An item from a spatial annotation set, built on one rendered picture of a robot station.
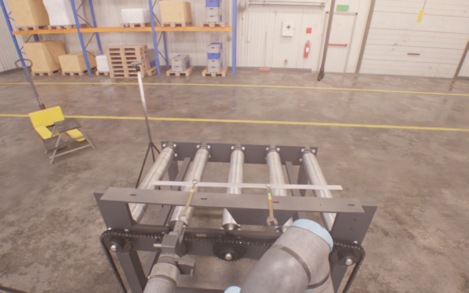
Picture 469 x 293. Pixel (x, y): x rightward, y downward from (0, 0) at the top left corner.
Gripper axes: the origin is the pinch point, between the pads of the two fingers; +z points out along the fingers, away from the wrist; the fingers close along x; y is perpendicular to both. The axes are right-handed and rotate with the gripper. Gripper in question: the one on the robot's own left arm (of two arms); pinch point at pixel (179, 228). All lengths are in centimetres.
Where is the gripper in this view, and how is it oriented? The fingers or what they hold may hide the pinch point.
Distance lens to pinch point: 97.8
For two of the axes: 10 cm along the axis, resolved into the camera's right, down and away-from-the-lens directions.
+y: -10.0, -0.4, 0.5
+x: -0.1, 8.7, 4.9
